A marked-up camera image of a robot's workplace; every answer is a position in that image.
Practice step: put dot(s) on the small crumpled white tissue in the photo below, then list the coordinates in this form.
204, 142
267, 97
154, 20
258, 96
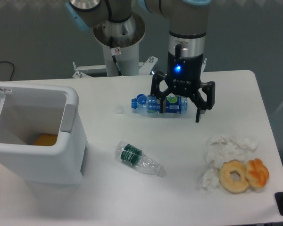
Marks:
210, 181

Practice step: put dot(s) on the orange object inside bin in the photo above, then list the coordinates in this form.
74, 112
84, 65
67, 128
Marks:
46, 140

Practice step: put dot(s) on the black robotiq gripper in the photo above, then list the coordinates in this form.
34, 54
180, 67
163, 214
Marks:
182, 73

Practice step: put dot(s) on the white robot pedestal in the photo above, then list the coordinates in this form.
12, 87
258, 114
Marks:
121, 47

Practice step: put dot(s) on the orange glazed bread roll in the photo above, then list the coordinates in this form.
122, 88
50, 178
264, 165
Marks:
256, 173

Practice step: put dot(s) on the blue plastic bottle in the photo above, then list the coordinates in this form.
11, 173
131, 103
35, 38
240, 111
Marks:
149, 104

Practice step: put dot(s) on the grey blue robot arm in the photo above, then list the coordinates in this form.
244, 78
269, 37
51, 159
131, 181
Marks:
188, 20

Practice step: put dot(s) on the plain ring donut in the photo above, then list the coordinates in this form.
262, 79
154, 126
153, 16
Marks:
232, 177

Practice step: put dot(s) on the white open trash bin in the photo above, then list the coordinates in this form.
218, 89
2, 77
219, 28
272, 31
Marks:
29, 110

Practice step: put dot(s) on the clear bottle green label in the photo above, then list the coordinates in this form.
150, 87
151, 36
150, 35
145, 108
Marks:
138, 160

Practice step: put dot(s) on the white bottle cap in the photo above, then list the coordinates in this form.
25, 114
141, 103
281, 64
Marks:
119, 110

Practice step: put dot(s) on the large crumpled white tissue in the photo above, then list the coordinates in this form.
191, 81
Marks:
223, 148

